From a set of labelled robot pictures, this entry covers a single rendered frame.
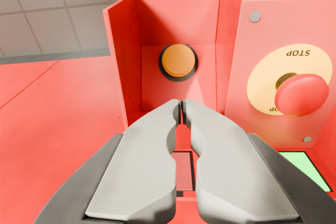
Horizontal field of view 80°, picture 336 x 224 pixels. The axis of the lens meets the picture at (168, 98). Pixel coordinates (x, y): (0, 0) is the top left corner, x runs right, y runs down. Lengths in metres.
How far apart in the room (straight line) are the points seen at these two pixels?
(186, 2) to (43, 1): 0.91
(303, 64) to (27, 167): 0.48
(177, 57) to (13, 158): 0.42
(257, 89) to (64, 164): 0.38
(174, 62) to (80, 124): 0.36
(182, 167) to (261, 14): 0.16
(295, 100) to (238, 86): 0.05
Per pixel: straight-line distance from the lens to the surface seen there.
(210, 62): 0.25
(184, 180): 0.21
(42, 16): 1.13
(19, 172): 0.50
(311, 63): 0.21
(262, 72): 0.20
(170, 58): 0.24
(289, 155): 0.26
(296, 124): 0.25
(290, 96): 0.18
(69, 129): 0.54
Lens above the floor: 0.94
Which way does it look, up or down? 57 degrees down
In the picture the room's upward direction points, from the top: 177 degrees counter-clockwise
